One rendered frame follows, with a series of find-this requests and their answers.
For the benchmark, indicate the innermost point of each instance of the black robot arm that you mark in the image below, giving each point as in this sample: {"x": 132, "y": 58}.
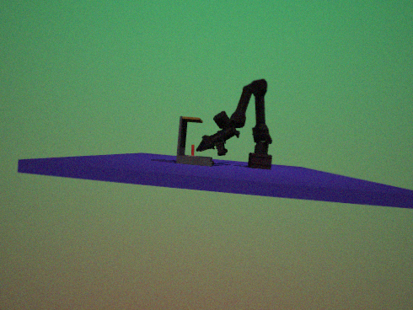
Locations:
{"x": 237, "y": 120}

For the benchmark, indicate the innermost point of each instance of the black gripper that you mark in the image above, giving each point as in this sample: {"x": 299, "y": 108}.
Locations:
{"x": 208, "y": 142}

